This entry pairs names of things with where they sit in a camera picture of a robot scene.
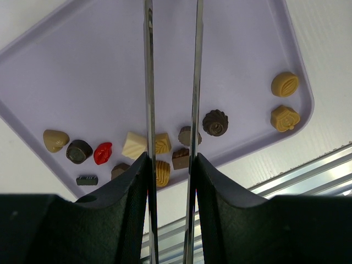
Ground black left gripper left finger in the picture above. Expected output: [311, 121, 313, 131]
[1, 154, 147, 263]

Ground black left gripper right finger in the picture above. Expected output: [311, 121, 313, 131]
[192, 154, 351, 263]

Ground dark round chocolate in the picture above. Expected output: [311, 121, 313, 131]
[66, 139, 93, 164]

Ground brown round fluted chocolate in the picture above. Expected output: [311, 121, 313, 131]
[178, 126, 191, 147]

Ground metal tongs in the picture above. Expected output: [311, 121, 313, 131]
[143, 1, 204, 263]

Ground small dark ridged chocolate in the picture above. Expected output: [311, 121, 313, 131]
[76, 175, 98, 186]

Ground red lips chocolate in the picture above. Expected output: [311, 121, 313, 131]
[93, 142, 112, 165]

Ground caramel ridged leaf chocolate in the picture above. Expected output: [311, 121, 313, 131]
[156, 161, 171, 187]

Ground white ridged square chocolate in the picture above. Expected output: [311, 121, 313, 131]
[122, 131, 147, 160]

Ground dark brown square chocolate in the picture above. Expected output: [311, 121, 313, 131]
[172, 148, 189, 170]

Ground caramel leaf square chocolate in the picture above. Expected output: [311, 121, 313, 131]
[155, 133, 172, 155]

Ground tan heart chocolate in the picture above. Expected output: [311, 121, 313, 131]
[43, 130, 70, 153]

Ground dark rose chocolate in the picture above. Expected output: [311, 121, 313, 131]
[202, 109, 229, 137]

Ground caramel shell chocolate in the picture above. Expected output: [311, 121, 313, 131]
[271, 105, 300, 133]

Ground caramel oval chocolate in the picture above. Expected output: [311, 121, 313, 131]
[271, 72, 299, 97]

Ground lilac plastic tray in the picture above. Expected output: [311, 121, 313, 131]
[1, 1, 314, 197]

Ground aluminium frame rail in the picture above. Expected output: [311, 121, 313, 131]
[158, 144, 351, 263]

